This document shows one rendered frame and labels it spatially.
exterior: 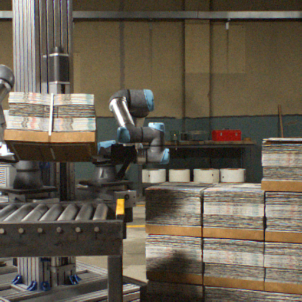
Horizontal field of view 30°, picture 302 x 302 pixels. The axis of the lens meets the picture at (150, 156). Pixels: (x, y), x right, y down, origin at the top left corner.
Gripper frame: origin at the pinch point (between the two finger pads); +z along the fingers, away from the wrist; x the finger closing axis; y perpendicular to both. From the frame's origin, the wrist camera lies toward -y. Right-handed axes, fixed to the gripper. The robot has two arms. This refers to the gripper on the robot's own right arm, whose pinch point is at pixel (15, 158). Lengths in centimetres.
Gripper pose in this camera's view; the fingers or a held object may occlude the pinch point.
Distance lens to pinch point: 268.4
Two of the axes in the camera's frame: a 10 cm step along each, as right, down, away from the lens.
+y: -0.2, -9.5, 3.2
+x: -0.3, 3.2, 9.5
